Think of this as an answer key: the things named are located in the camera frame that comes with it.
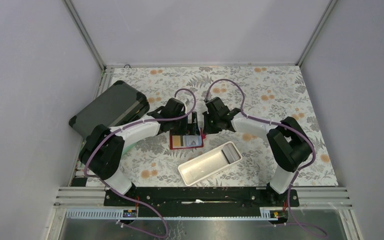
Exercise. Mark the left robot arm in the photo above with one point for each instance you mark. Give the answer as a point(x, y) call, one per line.
point(103, 150)

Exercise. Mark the floral table mat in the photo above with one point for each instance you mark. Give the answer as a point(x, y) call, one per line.
point(266, 92)

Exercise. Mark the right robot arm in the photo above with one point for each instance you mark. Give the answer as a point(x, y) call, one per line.
point(289, 144)

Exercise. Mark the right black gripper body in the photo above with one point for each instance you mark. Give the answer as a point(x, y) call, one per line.
point(211, 120)

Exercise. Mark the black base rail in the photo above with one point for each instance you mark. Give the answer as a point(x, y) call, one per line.
point(197, 203)

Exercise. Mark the red card holder wallet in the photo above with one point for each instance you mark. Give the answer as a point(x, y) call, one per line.
point(171, 148)

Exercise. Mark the white plastic tray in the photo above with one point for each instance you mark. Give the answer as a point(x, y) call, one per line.
point(204, 166)

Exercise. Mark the mint green tube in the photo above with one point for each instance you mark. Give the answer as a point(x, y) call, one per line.
point(128, 145)

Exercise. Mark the black hard case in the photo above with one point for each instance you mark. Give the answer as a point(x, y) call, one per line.
point(118, 105)

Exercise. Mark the gold credit card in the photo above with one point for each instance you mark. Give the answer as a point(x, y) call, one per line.
point(177, 141)

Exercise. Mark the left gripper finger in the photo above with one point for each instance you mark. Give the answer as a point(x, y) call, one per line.
point(194, 129)
point(183, 128)

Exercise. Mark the silver VIP card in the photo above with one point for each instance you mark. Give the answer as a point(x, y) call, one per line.
point(192, 141)

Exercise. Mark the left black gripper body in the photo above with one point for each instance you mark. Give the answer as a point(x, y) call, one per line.
point(175, 128)

